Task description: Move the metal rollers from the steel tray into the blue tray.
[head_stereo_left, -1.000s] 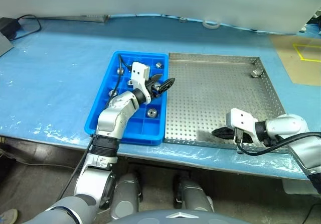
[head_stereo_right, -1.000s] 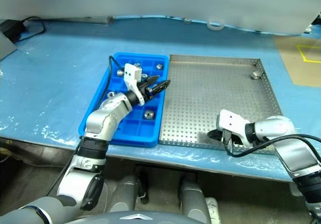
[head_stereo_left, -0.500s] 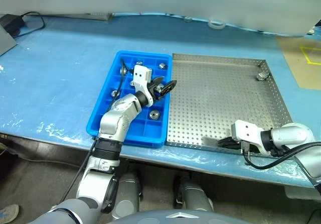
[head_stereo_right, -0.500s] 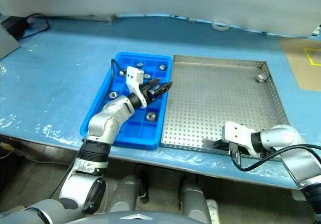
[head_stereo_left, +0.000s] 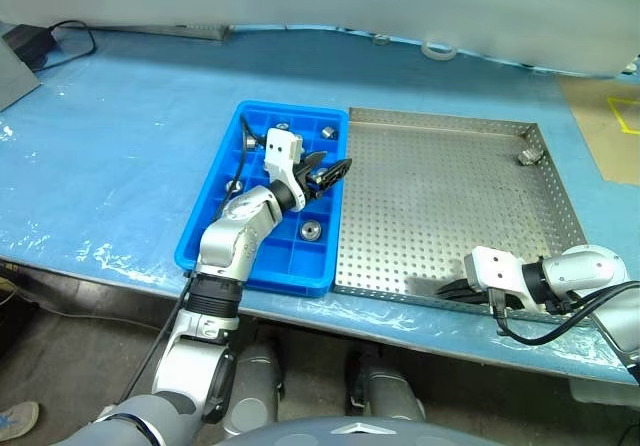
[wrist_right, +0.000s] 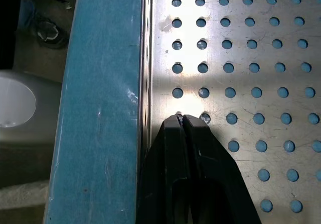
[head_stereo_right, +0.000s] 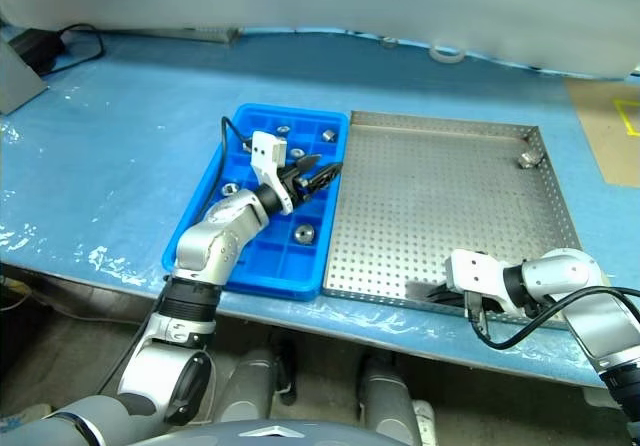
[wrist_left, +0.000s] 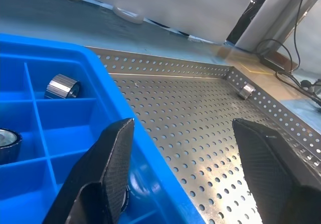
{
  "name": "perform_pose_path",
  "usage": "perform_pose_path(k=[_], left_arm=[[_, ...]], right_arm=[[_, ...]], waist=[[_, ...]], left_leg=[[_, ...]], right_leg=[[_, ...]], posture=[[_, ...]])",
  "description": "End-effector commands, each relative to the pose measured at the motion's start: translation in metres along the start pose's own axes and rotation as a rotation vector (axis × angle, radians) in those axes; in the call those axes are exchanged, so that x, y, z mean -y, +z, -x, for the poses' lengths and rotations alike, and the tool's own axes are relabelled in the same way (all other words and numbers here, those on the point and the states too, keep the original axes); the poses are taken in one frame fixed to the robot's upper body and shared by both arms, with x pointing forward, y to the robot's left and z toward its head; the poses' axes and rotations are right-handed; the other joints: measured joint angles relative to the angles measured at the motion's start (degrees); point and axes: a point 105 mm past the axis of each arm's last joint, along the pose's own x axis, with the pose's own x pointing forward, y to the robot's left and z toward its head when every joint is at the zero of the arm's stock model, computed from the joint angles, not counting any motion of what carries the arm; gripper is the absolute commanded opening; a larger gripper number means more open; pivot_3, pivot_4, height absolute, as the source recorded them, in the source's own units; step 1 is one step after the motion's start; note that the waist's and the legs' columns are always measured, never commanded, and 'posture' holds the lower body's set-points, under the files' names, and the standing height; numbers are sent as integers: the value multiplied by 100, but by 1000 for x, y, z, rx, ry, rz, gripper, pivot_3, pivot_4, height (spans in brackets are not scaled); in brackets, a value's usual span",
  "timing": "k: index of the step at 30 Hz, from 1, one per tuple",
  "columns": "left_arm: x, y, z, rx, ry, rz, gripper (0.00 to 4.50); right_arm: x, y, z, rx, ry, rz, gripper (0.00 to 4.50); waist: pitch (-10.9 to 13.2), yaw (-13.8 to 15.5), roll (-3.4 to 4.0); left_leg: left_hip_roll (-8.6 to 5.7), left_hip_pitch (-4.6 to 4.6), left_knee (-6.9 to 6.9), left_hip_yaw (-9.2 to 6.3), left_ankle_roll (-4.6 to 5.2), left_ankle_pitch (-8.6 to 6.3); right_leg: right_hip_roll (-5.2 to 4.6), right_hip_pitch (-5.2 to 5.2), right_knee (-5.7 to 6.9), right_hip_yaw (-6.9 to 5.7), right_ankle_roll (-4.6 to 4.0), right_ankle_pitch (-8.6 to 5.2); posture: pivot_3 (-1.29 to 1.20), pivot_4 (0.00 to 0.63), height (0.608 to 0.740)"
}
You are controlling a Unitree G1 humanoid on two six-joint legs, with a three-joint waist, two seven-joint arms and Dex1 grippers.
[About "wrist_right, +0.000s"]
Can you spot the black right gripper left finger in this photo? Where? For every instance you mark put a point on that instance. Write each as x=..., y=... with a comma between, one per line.
x=163, y=158

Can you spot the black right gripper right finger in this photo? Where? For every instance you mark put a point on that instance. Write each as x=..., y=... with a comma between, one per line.
x=208, y=153

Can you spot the perforated metal tray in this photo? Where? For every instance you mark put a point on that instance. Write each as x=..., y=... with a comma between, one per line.
x=247, y=132

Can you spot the blue table cover sheet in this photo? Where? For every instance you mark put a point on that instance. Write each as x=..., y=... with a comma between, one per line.
x=100, y=83

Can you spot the grey rounded robot leg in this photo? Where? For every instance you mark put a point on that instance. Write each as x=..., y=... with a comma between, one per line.
x=45, y=108

